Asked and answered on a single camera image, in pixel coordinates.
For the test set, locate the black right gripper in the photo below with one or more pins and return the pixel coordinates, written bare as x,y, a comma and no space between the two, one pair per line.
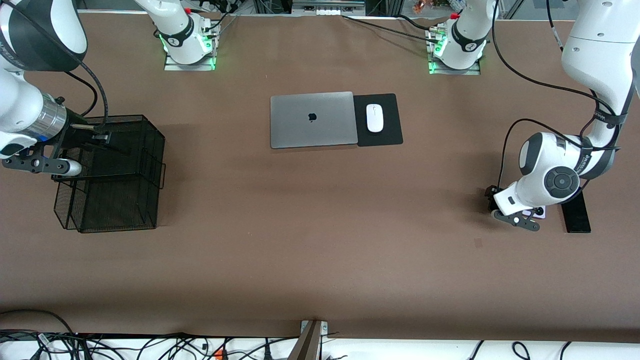
76,121

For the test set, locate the lavender white flip phone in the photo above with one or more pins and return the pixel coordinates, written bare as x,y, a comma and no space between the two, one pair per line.
540,212

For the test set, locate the long black smartphone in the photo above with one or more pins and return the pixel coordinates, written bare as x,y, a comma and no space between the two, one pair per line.
575,220

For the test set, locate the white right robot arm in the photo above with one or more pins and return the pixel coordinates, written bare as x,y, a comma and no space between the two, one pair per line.
25,105

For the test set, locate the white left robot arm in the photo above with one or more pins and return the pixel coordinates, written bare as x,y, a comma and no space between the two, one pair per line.
595,50

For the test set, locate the black mouse pad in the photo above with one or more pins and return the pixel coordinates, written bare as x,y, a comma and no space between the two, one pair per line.
390,135

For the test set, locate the white computer mouse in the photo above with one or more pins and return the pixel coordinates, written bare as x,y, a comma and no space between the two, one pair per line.
375,120

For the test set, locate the silver closed laptop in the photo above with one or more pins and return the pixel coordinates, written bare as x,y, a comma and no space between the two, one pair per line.
300,130

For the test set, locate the small orange background object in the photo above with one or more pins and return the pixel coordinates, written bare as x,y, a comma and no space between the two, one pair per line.
422,6

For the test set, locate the grey power strip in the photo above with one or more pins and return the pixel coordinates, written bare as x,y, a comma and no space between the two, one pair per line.
330,11

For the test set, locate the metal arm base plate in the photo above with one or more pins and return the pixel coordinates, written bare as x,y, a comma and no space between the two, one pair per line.
175,66
472,71

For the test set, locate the aluminium camera post bracket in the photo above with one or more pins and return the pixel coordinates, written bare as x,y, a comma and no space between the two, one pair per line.
307,345

